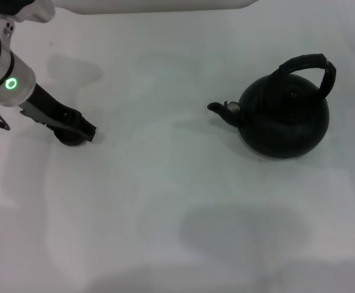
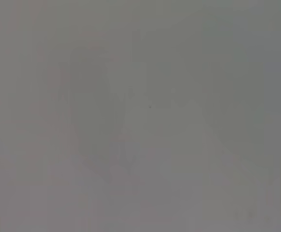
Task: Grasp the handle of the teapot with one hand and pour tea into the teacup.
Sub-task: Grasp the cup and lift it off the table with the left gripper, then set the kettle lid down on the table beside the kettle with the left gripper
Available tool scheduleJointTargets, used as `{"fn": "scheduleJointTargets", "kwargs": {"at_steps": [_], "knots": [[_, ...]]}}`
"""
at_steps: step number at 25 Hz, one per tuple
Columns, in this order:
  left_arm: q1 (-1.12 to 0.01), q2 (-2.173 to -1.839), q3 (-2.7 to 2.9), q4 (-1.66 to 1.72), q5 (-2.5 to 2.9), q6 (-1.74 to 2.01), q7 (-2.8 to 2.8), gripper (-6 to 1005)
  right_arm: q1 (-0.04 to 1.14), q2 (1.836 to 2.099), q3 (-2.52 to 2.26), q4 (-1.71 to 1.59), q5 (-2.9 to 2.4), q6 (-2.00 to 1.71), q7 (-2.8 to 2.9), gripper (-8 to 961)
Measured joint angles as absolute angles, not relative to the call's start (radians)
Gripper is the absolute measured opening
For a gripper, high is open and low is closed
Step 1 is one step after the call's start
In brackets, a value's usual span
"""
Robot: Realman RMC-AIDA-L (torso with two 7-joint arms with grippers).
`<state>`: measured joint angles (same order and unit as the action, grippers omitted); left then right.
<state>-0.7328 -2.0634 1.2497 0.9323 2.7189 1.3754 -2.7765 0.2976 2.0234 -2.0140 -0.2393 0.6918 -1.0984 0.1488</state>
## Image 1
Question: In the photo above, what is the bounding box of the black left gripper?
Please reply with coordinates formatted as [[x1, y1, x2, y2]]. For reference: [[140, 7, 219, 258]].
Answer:
[[19, 82, 98, 143]]

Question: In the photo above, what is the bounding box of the small black teacup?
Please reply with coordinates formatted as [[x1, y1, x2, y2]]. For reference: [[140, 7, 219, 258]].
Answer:
[[54, 129, 88, 148]]

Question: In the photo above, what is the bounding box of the black round teapot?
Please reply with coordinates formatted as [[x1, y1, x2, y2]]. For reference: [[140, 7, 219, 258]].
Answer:
[[207, 53, 338, 160]]

